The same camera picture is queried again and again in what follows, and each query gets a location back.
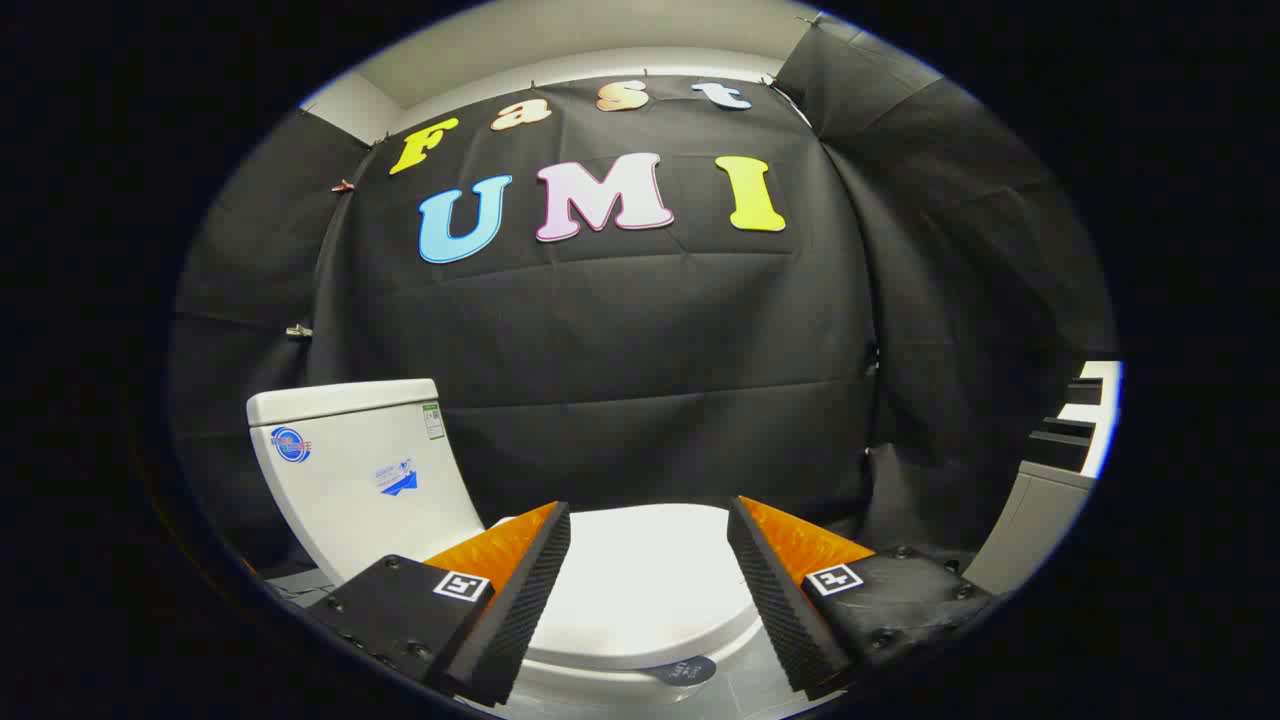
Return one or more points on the dark round lid pull tab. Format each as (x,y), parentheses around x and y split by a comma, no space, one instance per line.
(680,670)

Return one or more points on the white toilet tank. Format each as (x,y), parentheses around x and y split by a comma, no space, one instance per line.
(350,460)

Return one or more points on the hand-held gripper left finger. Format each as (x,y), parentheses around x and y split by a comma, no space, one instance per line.
(520,600)

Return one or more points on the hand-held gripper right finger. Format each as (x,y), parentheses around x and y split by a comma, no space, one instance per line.
(775,600)

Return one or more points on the white toilet bowl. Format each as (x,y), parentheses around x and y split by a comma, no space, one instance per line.
(600,682)

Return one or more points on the black backdrop cloth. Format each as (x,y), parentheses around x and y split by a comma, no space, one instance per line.
(640,350)

